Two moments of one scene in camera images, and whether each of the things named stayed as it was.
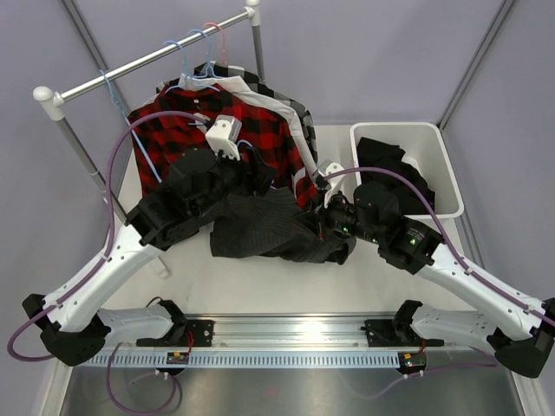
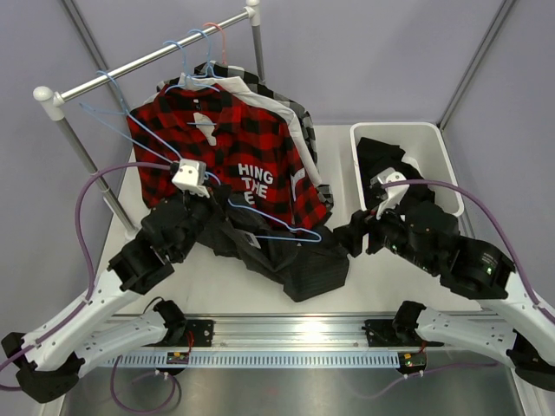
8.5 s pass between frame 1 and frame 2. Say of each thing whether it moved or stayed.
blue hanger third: stayed
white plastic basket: stayed
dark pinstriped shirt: moved
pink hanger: stayed
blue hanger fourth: stayed
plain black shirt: stayed
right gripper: moved
